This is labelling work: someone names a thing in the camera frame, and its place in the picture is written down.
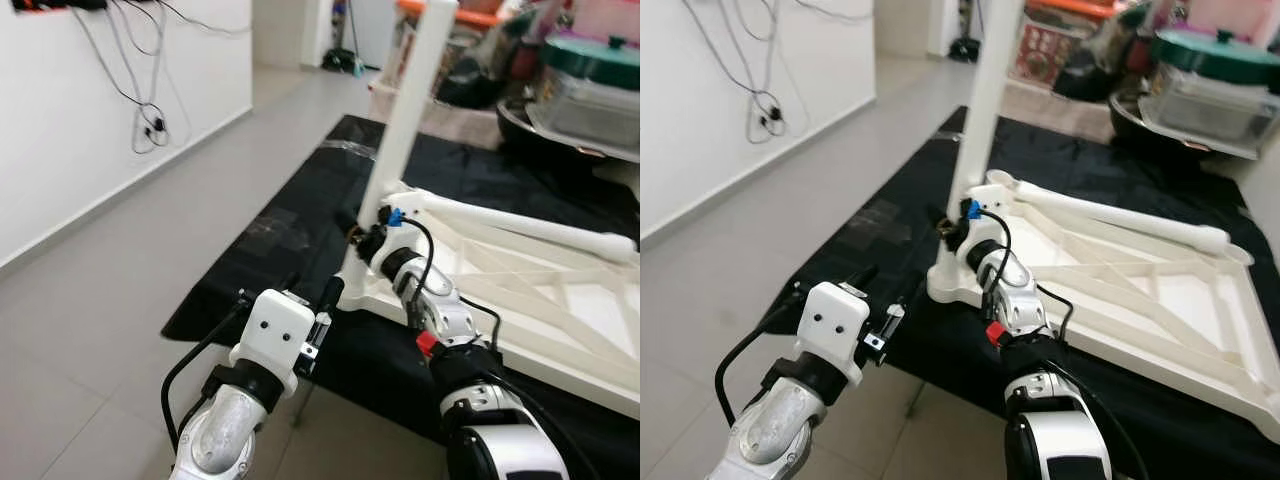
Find white plastic children table top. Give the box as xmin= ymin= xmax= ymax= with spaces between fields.
xmin=925 ymin=170 xmax=1280 ymax=446
xmin=340 ymin=180 xmax=641 ymax=419

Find black tablecloth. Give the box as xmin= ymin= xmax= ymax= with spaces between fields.
xmin=770 ymin=105 xmax=1280 ymax=480
xmin=160 ymin=113 xmax=641 ymax=480

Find clear tape patch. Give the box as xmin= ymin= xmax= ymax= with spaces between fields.
xmin=850 ymin=200 xmax=911 ymax=256
xmin=245 ymin=205 xmax=306 ymax=261

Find beige woven mat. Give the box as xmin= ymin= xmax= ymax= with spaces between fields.
xmin=1000 ymin=75 xmax=1116 ymax=141
xmin=368 ymin=80 xmax=506 ymax=151

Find black wok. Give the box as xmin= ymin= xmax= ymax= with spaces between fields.
xmin=497 ymin=100 xmax=641 ymax=166
xmin=1108 ymin=90 xmax=1251 ymax=166

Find orange lidded storage box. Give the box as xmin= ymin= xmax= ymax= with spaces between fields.
xmin=398 ymin=0 xmax=511 ymax=29
xmin=1025 ymin=0 xmax=1121 ymax=23

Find clear plastic storage box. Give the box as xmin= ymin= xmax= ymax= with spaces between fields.
xmin=528 ymin=70 xmax=641 ymax=151
xmin=1140 ymin=62 xmax=1280 ymax=159

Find green lidded pot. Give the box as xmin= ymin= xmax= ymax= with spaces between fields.
xmin=545 ymin=33 xmax=641 ymax=91
xmin=1150 ymin=28 xmax=1280 ymax=86

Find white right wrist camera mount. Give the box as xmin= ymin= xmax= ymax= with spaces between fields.
xmin=365 ymin=203 xmax=433 ymax=271

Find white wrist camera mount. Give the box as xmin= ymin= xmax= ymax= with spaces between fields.
xmin=795 ymin=282 xmax=871 ymax=386
xmin=230 ymin=290 xmax=319 ymax=396
xmin=365 ymin=203 xmax=433 ymax=271

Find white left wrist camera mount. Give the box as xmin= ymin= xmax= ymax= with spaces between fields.
xmin=230 ymin=290 xmax=319 ymax=396
xmin=795 ymin=282 xmax=871 ymax=386

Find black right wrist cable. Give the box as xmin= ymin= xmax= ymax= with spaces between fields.
xmin=968 ymin=205 xmax=1013 ymax=316
xmin=385 ymin=208 xmax=436 ymax=326

